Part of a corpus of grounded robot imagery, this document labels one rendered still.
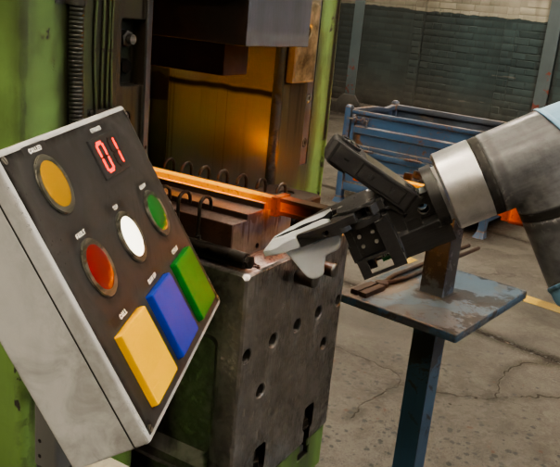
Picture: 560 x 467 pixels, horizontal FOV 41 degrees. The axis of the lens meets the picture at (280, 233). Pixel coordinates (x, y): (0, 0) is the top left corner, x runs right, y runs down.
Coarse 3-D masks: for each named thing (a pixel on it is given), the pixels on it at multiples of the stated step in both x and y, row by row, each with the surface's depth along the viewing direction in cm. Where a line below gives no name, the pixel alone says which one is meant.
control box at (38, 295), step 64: (64, 128) 74; (128, 128) 90; (0, 192) 60; (128, 192) 82; (0, 256) 62; (64, 256) 64; (128, 256) 76; (0, 320) 63; (64, 320) 63; (64, 384) 64; (128, 384) 65; (64, 448) 66; (128, 448) 65
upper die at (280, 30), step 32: (160, 0) 122; (192, 0) 119; (224, 0) 116; (256, 0) 115; (288, 0) 123; (160, 32) 124; (192, 32) 120; (224, 32) 117; (256, 32) 117; (288, 32) 126
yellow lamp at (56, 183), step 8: (48, 168) 66; (56, 168) 68; (48, 176) 66; (56, 176) 67; (64, 176) 69; (48, 184) 65; (56, 184) 66; (64, 184) 68; (48, 192) 65; (56, 192) 66; (64, 192) 67; (56, 200) 65; (64, 200) 67
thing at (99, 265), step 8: (88, 248) 68; (96, 248) 69; (88, 256) 67; (96, 256) 68; (104, 256) 70; (88, 264) 66; (96, 264) 68; (104, 264) 69; (96, 272) 67; (104, 272) 68; (112, 272) 70; (96, 280) 67; (104, 280) 68; (112, 280) 70
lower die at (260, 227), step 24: (192, 192) 139; (216, 192) 137; (264, 192) 143; (192, 216) 128; (216, 216) 128; (240, 216) 128; (264, 216) 133; (216, 240) 127; (240, 240) 128; (264, 240) 135
